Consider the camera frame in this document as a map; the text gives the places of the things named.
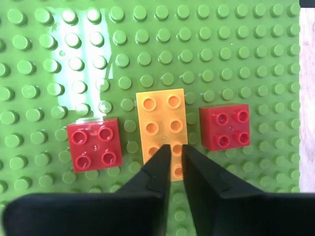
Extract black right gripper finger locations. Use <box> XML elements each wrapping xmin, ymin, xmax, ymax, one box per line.
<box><xmin>2</xmin><ymin>144</ymin><xmax>172</xmax><ymax>236</ymax></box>
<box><xmin>182</xmin><ymin>145</ymin><xmax>315</xmax><ymax>236</ymax></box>

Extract yellow eight-stud brick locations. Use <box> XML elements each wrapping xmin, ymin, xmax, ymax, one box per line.
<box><xmin>135</xmin><ymin>88</ymin><xmax>189</xmax><ymax>182</ymax></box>

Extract red four-stud brick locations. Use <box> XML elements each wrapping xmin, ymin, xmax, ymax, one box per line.
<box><xmin>199</xmin><ymin>104</ymin><xmax>251</xmax><ymax>152</ymax></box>
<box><xmin>66</xmin><ymin>118</ymin><xmax>123</xmax><ymax>173</ymax></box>

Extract green studded baseplate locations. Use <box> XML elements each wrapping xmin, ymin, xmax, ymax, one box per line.
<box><xmin>0</xmin><ymin>0</ymin><xmax>301</xmax><ymax>236</ymax></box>

